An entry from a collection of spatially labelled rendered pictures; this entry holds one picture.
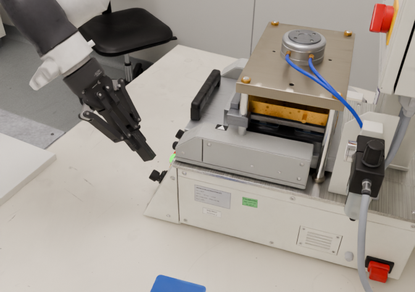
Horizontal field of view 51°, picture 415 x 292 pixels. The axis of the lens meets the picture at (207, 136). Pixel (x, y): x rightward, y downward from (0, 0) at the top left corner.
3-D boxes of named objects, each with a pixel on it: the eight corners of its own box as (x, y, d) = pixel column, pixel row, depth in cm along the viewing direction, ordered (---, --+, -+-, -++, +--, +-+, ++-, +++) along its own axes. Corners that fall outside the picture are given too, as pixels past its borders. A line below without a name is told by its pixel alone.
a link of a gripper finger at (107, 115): (100, 89, 84) (96, 94, 84) (134, 134, 88) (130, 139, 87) (89, 94, 87) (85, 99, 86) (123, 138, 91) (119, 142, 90)
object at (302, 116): (343, 79, 92) (352, 37, 87) (333, 140, 76) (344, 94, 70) (263, 66, 96) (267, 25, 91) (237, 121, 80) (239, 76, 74)
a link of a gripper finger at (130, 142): (125, 128, 89) (117, 137, 87) (140, 147, 90) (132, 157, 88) (121, 130, 90) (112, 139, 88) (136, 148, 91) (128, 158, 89)
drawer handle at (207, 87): (220, 84, 99) (221, 69, 97) (199, 121, 88) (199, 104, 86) (212, 83, 100) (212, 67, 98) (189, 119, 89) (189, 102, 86)
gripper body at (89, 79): (73, 73, 79) (105, 113, 82) (101, 49, 84) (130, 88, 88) (53, 84, 84) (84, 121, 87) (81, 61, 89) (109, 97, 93)
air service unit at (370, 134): (368, 180, 74) (391, 108, 65) (364, 246, 63) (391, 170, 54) (336, 173, 76) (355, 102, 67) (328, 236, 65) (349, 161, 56)
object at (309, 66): (377, 77, 93) (393, 19, 85) (373, 169, 70) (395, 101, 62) (265, 59, 99) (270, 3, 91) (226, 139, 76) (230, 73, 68)
